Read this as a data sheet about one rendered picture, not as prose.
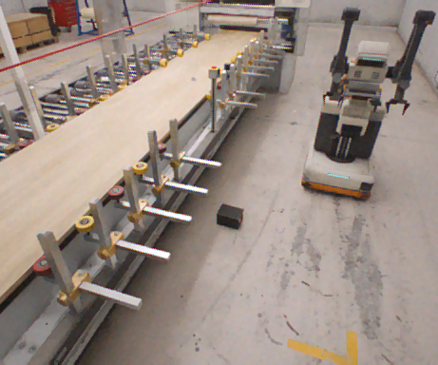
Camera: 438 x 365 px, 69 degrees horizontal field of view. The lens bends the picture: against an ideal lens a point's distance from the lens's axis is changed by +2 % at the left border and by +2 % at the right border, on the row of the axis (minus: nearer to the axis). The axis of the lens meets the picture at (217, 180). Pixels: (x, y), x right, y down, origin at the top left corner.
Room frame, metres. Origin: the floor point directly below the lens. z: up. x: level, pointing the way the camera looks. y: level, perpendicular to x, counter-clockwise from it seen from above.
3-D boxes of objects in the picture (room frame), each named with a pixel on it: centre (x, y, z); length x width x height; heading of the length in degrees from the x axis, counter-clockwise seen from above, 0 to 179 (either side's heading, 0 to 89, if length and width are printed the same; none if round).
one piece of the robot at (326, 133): (2.81, -1.25, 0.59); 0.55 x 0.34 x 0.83; 71
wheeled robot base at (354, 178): (2.72, -1.22, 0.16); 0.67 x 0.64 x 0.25; 161
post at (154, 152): (1.47, 0.34, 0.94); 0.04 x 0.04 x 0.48; 72
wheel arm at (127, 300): (0.77, 0.50, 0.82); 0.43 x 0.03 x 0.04; 72
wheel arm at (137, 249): (1.01, 0.42, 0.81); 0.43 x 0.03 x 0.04; 72
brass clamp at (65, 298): (0.78, 0.57, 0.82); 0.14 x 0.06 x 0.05; 162
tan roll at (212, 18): (5.54, -0.42, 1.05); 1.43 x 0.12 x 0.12; 72
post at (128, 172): (1.23, 0.42, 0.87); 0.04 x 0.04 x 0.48; 72
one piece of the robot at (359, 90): (2.45, -1.13, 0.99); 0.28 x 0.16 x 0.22; 71
